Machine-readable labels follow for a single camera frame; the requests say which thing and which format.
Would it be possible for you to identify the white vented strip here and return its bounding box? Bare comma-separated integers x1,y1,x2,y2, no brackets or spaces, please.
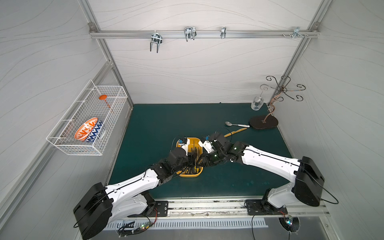
104,217,268,232

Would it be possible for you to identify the metal loop hook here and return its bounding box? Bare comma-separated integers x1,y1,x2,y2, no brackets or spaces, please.
184,27,197,42

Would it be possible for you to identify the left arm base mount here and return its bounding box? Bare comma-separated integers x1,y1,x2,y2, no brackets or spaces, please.
127,192,169,218

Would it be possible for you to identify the copper hook stand pole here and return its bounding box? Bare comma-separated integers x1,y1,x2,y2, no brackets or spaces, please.
260,76,306,115

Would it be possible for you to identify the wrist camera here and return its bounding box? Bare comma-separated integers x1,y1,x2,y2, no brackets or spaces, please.
176,138,191,155
201,140,215,154

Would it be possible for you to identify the aluminium crossbar rail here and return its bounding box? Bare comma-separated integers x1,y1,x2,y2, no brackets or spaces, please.
90,29,321,40

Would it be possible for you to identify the orange spoon in basket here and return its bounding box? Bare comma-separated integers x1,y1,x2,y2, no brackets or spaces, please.
99,95,111,109

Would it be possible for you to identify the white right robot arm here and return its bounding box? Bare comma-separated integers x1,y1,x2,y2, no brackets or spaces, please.
199,133,325,210

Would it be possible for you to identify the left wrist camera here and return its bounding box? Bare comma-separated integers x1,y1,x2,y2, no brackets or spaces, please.
176,138,191,155

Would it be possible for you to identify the dark oval stand base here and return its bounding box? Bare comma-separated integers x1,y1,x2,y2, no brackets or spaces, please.
249,115,279,130

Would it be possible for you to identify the spoon with white cartoon handle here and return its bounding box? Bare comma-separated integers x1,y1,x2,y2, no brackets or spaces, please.
225,121,250,128

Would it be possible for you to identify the metal double hook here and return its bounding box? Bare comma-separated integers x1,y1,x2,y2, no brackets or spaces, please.
150,32,163,53

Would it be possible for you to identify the white wire basket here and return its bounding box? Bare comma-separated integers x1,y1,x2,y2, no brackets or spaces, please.
46,80,128,156

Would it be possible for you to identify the yellow plastic storage box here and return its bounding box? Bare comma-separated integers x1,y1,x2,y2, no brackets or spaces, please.
177,138,204,178

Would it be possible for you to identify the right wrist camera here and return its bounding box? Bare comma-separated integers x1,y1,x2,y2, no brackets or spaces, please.
201,140,215,154

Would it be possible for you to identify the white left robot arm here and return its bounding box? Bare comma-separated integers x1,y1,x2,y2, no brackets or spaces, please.
73,147,189,240

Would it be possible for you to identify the round fan unit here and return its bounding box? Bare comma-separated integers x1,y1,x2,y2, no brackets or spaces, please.
279,217,300,233

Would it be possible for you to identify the small metal hook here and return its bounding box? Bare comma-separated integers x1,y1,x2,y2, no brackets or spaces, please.
221,27,227,39

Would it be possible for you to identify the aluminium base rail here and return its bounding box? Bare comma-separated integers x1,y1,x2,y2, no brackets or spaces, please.
83,196,331,221

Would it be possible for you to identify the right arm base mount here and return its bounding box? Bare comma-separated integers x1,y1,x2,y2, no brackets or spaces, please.
244,189,288,216

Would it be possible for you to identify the blue white patterned bowl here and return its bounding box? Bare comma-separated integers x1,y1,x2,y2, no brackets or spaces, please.
84,120,103,143

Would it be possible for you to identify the metal corner hook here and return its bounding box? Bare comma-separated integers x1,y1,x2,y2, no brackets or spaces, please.
282,27,309,40

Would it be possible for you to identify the orange white patterned bowl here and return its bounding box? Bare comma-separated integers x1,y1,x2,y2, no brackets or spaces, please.
74,118,99,141

